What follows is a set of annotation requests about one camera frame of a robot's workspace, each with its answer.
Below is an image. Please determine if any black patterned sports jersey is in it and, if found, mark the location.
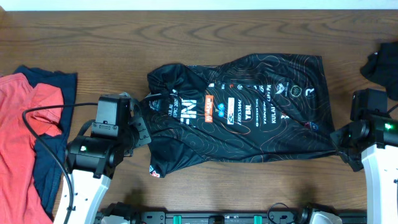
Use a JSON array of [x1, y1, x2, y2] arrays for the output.
[[140, 54, 335, 178]]

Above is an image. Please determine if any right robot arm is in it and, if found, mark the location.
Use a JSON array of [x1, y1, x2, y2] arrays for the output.
[[330, 114, 397, 224]]

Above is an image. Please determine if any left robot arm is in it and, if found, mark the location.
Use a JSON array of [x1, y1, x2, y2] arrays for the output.
[[54, 93, 151, 223]]

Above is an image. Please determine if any black garment at right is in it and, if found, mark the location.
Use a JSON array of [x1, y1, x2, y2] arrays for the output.
[[360, 42, 397, 101]]

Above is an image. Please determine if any navy blue shirt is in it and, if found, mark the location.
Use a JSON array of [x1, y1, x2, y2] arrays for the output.
[[13, 65, 78, 218]]

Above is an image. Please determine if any red shirt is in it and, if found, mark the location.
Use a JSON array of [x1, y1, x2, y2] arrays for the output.
[[1, 73, 63, 223]]

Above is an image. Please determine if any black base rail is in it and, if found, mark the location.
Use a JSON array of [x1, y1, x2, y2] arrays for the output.
[[96, 210, 368, 224]]

